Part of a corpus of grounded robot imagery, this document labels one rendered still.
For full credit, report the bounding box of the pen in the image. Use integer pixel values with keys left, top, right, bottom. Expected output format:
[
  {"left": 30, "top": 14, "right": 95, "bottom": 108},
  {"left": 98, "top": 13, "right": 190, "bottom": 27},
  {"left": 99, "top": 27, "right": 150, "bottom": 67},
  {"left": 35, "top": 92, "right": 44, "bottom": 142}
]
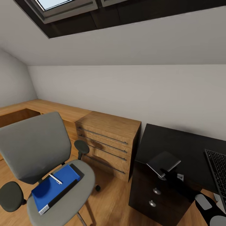
[{"left": 49, "top": 174, "right": 62, "bottom": 184}]

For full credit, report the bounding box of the notebook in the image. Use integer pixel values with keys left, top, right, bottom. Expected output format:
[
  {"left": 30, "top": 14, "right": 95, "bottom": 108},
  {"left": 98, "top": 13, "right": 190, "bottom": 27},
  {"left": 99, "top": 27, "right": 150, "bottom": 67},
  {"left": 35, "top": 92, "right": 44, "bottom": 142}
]
[{"left": 147, "top": 151, "right": 181, "bottom": 178}]

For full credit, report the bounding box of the folder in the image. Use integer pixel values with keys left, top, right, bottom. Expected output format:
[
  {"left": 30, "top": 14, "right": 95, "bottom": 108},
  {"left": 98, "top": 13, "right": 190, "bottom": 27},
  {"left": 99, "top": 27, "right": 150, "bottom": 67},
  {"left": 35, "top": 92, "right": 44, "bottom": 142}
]
[{"left": 31, "top": 164, "right": 80, "bottom": 215}]

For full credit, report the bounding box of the swivel chair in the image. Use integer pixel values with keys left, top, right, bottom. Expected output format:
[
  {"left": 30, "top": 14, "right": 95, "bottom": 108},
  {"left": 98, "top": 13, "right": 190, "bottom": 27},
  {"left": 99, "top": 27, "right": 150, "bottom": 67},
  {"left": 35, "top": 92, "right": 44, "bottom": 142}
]
[{"left": 0, "top": 111, "right": 100, "bottom": 226}]

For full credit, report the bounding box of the keyboard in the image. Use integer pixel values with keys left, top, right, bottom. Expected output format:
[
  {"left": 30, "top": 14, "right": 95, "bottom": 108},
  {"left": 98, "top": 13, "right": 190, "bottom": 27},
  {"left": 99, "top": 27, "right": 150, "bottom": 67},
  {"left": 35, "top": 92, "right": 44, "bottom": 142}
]
[{"left": 205, "top": 149, "right": 226, "bottom": 213}]

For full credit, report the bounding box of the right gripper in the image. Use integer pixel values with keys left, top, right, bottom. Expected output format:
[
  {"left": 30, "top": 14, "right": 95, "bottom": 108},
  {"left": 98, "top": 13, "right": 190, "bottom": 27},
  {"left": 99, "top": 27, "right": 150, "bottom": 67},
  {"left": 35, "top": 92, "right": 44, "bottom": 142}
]
[{"left": 160, "top": 168, "right": 188, "bottom": 195}]

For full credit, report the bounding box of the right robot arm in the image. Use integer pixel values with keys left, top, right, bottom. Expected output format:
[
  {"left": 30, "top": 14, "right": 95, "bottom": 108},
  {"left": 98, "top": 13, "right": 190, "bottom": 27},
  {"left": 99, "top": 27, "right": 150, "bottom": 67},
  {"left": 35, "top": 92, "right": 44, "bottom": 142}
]
[{"left": 160, "top": 168, "right": 226, "bottom": 226}]

